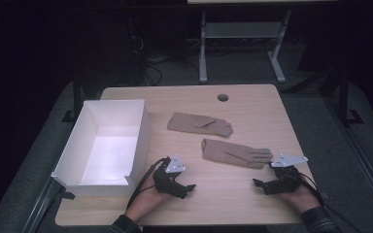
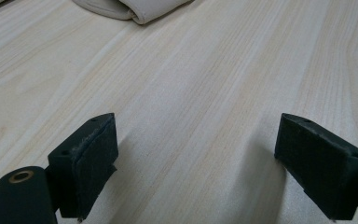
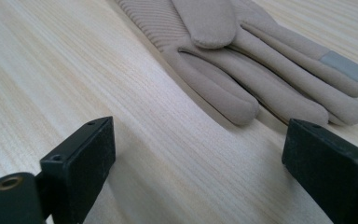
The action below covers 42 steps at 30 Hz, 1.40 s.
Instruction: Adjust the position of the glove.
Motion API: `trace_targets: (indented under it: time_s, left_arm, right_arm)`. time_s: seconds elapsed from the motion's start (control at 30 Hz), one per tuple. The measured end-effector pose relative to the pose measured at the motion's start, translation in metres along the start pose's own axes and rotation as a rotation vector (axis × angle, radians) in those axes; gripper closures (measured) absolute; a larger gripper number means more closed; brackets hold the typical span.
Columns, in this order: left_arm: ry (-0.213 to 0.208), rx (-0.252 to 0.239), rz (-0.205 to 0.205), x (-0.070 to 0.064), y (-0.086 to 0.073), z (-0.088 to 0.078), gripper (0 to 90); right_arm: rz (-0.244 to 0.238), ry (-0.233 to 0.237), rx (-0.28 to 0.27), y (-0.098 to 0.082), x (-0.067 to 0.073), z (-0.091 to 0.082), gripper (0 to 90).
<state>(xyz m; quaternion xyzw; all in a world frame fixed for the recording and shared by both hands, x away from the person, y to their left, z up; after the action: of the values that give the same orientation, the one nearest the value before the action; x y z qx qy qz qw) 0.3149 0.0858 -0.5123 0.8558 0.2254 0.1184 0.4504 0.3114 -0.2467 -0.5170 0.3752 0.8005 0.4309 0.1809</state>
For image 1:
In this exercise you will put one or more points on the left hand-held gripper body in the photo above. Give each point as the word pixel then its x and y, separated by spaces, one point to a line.
pixel 166 179

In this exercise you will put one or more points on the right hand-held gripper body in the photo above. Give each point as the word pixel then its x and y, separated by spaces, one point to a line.
pixel 286 179

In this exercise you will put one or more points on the beige glove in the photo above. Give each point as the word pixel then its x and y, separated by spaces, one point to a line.
pixel 233 153
pixel 194 123

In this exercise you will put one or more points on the white cardboard box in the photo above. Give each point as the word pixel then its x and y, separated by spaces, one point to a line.
pixel 110 155

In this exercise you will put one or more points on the person's right hand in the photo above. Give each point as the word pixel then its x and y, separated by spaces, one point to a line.
pixel 299 197

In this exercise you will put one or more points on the person's left hand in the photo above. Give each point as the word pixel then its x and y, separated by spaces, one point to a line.
pixel 147 199

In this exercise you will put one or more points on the aluminium frame rail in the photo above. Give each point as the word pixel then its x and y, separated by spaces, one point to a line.
pixel 366 168
pixel 40 208

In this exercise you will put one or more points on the black metal stand post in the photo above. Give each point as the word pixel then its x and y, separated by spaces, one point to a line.
pixel 76 97
pixel 345 97

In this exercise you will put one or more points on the white metal table frame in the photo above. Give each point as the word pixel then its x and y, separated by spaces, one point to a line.
pixel 243 30

